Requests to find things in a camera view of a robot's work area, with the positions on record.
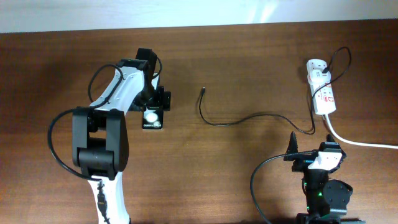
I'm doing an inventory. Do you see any black smartphone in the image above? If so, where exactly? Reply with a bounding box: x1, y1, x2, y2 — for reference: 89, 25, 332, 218
142, 108, 164, 130

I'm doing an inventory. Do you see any black USB charging cable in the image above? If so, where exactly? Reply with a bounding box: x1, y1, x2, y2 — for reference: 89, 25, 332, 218
198, 46, 353, 136

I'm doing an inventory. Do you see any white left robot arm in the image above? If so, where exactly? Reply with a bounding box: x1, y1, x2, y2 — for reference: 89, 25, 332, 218
72, 48, 171, 223

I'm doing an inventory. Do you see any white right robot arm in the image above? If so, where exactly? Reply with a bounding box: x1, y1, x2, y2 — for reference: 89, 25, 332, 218
284, 133, 365, 224

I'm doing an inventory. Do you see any white USB charger adapter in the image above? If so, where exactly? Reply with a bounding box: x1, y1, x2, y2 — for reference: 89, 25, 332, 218
307, 69, 331, 85

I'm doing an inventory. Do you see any white power strip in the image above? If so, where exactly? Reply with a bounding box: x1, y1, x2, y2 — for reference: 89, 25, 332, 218
307, 59, 336, 115

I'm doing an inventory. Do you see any white power strip cord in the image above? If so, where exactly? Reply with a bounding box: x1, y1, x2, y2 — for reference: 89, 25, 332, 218
323, 113, 398, 150

